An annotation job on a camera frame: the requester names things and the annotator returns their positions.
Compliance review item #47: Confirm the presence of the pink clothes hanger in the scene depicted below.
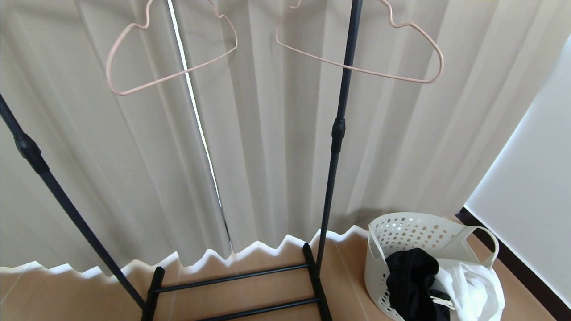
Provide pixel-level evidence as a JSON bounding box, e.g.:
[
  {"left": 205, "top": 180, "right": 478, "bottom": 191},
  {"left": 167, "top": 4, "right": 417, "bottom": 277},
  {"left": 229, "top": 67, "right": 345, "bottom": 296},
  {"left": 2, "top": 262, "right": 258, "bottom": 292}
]
[
  {"left": 276, "top": 0, "right": 445, "bottom": 84},
  {"left": 106, "top": 0, "right": 238, "bottom": 96}
]

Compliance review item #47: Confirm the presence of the beige curtain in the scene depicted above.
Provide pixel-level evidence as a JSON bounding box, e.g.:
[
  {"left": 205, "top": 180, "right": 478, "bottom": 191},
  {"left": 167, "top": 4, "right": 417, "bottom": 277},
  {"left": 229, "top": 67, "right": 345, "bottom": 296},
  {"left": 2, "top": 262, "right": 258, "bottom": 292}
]
[{"left": 0, "top": 0, "right": 571, "bottom": 275}]

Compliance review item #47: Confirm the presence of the white garment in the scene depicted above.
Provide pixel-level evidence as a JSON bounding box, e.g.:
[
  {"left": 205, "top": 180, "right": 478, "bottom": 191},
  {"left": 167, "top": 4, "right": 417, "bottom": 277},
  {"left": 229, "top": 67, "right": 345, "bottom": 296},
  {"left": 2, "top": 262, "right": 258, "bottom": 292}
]
[{"left": 429, "top": 258, "right": 505, "bottom": 321}]

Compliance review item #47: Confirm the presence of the white laundry basket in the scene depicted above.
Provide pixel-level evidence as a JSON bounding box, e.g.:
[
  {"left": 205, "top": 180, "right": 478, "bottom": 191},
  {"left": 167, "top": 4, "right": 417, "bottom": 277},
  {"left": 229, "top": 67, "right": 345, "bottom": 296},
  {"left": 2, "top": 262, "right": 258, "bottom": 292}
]
[{"left": 364, "top": 212, "right": 500, "bottom": 321}]

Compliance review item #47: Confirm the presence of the black clothes rack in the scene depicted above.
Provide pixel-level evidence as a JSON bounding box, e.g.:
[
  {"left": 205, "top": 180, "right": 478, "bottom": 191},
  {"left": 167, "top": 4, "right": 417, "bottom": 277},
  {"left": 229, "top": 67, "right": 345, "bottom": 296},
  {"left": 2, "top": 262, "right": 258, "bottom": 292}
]
[{"left": 0, "top": 0, "right": 363, "bottom": 321}]

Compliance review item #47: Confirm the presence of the black garment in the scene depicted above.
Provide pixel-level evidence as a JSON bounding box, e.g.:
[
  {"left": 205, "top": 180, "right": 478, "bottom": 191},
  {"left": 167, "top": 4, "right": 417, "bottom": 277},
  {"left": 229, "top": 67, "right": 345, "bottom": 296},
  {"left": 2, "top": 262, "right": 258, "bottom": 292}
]
[{"left": 385, "top": 248, "right": 452, "bottom": 321}]

